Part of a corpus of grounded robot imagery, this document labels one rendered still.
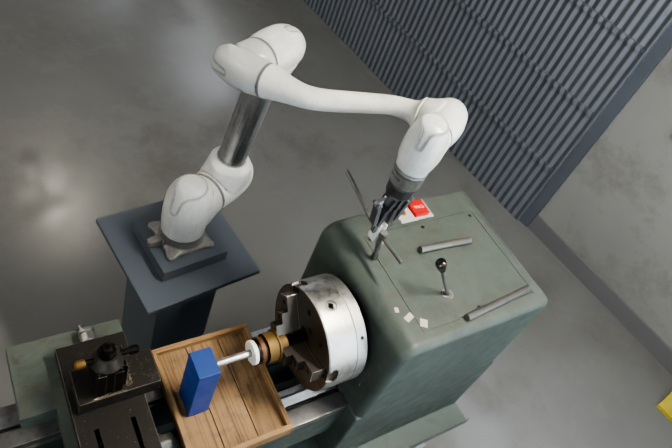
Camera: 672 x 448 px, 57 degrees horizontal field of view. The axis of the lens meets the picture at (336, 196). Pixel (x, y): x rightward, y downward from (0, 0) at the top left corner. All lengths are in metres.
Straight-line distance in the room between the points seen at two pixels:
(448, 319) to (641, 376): 2.39
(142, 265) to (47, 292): 0.92
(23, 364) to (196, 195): 0.70
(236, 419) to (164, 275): 0.60
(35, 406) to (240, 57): 1.05
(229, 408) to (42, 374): 0.51
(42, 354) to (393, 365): 0.95
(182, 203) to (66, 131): 1.82
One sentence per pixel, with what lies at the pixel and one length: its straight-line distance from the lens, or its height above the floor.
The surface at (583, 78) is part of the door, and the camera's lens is 3.87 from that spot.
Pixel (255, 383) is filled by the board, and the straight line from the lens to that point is 1.94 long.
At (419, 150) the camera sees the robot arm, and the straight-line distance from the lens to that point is 1.51.
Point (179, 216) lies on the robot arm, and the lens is 2.11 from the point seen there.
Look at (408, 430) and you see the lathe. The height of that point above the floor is 0.54.
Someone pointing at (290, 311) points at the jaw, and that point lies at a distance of 1.75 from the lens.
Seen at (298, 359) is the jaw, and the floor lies 1.11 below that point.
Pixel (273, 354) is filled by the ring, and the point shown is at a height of 1.10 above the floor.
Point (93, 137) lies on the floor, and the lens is 3.80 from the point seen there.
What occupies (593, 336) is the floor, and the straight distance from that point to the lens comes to 4.03.
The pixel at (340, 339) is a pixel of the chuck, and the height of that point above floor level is 1.20.
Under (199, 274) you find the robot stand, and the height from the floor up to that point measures 0.75.
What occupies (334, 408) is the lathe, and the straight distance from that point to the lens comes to 1.99.
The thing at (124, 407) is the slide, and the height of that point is 0.97.
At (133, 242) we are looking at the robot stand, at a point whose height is 0.75.
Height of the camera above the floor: 2.58
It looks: 43 degrees down
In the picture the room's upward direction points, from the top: 24 degrees clockwise
